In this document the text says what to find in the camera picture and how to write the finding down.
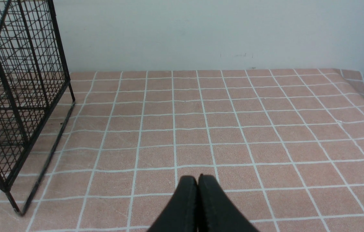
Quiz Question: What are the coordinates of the pink checkered tablecloth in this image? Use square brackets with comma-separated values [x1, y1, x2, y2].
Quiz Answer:
[0, 69, 364, 232]

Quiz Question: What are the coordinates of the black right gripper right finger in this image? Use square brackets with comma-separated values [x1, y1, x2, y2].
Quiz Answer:
[197, 174, 258, 232]

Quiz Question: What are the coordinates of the black wire mesh shelf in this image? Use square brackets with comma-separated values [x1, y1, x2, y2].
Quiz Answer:
[0, 0, 76, 216]

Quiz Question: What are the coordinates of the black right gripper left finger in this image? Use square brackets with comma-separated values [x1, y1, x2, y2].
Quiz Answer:
[148, 175, 198, 232]

